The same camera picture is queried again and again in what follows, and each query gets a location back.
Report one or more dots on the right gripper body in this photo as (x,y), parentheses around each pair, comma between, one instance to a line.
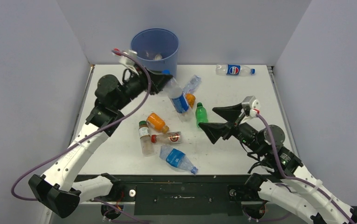
(245,133)

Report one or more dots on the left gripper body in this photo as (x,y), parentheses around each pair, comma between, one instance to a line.
(136,85)

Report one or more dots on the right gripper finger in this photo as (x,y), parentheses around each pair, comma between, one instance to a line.
(216,131)
(234,113)

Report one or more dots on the Pepsi bottle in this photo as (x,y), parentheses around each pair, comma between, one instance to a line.
(177,97)
(234,70)

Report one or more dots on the green plastic bottle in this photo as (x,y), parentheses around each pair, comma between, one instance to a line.
(201,114)

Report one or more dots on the wide clear plastic jar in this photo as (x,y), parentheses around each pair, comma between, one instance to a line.
(150,55)

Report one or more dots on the crushed blue-label water bottle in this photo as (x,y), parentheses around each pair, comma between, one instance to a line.
(177,159)

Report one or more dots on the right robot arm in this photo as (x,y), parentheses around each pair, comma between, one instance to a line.
(311,200)

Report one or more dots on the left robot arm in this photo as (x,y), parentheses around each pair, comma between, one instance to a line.
(56,188)

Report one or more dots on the blue plastic bin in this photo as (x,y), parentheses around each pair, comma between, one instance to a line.
(161,41)

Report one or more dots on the orange pineapple-label juice bottle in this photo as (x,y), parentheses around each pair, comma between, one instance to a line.
(190,99)

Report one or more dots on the small clear water bottle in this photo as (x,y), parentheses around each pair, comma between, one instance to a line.
(192,85)

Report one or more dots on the plain orange juice bottle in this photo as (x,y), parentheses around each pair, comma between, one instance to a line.
(157,123)

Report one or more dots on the clear bottle red round logo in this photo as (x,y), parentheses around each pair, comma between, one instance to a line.
(167,138)

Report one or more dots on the cloudy bottle green cap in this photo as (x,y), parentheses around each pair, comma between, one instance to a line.
(145,138)

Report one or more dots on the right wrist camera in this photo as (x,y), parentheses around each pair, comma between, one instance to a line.
(251,106)

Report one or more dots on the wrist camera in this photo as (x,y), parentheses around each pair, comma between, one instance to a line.
(251,106)
(125,61)

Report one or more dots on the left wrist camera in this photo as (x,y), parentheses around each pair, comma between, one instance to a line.
(125,61)

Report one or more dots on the aluminium rail frame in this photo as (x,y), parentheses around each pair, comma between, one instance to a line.
(47,213)

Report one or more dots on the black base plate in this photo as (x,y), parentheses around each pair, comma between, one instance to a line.
(184,194)

